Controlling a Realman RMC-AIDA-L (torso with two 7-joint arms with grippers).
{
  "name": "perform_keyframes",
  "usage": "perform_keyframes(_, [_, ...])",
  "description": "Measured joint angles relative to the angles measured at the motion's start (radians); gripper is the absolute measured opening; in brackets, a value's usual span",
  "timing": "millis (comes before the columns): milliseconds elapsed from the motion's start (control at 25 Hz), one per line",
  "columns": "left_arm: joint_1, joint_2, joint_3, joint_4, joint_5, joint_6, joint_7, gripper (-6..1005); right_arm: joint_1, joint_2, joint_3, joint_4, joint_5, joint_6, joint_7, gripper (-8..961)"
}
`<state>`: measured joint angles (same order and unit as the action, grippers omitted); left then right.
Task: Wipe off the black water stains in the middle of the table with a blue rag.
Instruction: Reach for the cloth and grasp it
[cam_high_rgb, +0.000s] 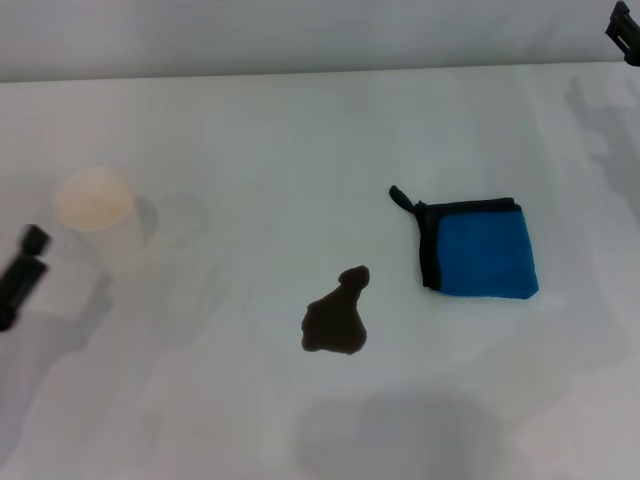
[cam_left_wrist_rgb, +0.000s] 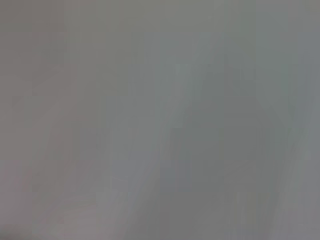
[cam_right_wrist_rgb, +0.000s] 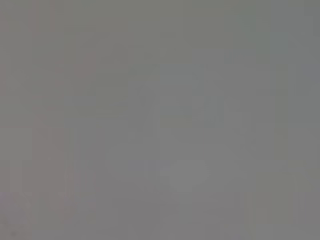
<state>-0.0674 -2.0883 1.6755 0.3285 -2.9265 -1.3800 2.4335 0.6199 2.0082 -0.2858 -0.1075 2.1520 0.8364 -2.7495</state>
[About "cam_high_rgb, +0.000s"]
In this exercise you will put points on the black water stain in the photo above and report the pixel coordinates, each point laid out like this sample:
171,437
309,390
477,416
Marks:
334,322

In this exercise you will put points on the white paper cup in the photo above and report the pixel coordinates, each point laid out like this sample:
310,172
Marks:
95,205

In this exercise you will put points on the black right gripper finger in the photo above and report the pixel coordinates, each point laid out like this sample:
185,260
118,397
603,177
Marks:
622,30

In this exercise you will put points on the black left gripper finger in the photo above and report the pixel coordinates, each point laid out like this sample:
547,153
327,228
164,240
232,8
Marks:
20,285
36,240

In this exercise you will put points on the blue rag with black trim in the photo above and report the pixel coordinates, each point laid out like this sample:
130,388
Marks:
482,250

